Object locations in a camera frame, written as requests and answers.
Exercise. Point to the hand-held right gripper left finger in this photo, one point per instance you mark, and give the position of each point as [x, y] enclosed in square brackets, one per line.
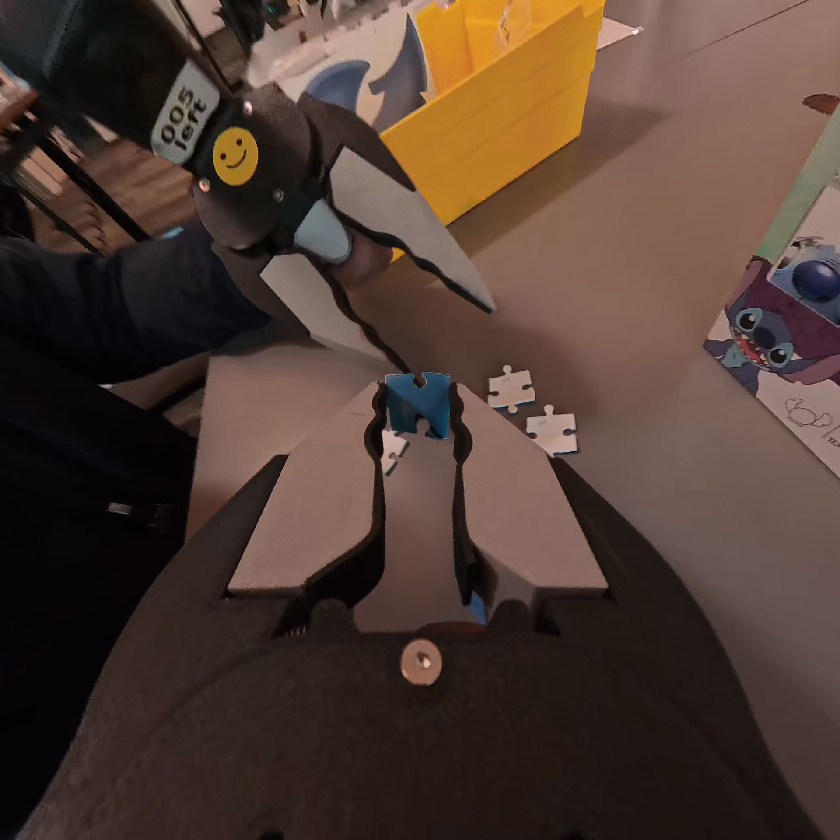
[308, 525]

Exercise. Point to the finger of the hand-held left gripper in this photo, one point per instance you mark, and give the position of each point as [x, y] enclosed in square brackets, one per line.
[315, 302]
[400, 229]

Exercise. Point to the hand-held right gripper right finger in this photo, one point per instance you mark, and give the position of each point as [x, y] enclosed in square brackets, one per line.
[525, 525]

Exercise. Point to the white puzzle piece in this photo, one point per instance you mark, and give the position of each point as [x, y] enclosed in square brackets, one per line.
[552, 432]
[510, 388]
[392, 453]

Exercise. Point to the blue puzzle piece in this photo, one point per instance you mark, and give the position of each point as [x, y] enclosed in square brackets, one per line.
[413, 403]

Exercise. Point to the person's left forearm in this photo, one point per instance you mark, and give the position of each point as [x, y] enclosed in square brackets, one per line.
[131, 295]

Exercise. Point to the cartoon puzzle box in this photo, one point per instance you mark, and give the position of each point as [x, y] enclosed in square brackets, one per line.
[781, 341]

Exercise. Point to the person's left hand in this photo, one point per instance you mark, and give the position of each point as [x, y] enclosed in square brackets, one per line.
[364, 266]

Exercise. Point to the yellow plastic bin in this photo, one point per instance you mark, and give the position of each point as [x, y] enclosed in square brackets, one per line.
[499, 118]

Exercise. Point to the printed sheet with blue shapes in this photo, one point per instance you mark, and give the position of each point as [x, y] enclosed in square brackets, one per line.
[348, 79]

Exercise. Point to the black metal stand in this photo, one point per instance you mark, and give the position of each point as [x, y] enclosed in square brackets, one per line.
[72, 184]

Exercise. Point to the person's dark clothing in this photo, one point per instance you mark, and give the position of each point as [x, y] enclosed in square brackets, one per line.
[79, 558]

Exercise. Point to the white paper sheet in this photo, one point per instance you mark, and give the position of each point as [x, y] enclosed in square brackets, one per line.
[618, 31]

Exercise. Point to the small brown tag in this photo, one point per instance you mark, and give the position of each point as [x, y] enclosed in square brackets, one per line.
[821, 103]

